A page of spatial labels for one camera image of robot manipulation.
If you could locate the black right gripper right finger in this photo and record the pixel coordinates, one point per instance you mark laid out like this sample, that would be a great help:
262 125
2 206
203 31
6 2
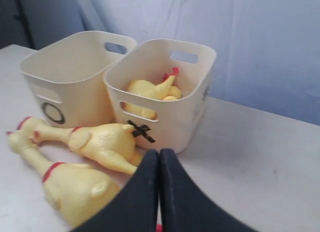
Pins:
184 207

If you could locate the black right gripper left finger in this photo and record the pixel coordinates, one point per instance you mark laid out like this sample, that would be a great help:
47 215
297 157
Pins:
135 207

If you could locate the whole rubber chicken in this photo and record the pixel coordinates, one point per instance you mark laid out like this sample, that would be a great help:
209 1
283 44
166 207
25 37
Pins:
112 145
76 191

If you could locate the headless rubber chicken body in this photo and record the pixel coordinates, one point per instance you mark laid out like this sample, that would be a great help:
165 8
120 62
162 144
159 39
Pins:
165 91

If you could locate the cream bin marked X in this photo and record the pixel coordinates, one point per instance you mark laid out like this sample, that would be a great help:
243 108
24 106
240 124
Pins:
162 124

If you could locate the cream bin marked O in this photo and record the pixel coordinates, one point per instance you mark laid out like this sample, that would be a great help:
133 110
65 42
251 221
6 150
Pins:
66 78

